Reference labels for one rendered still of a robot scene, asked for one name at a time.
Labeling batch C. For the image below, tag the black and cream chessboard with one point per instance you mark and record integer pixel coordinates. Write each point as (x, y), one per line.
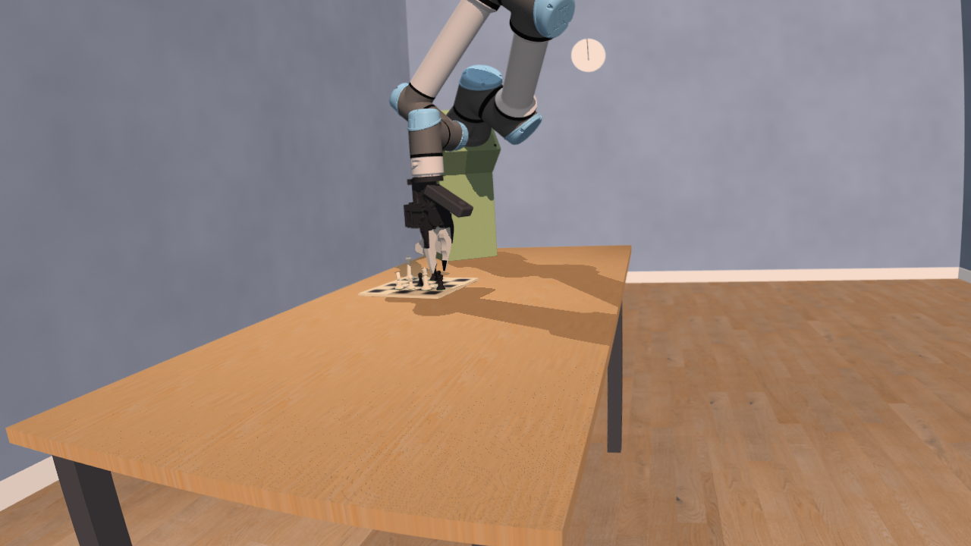
(388, 290)

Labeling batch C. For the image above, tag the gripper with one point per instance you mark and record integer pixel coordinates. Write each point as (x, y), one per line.
(441, 238)

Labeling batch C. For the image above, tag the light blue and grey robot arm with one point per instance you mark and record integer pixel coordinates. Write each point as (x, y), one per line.
(511, 111)

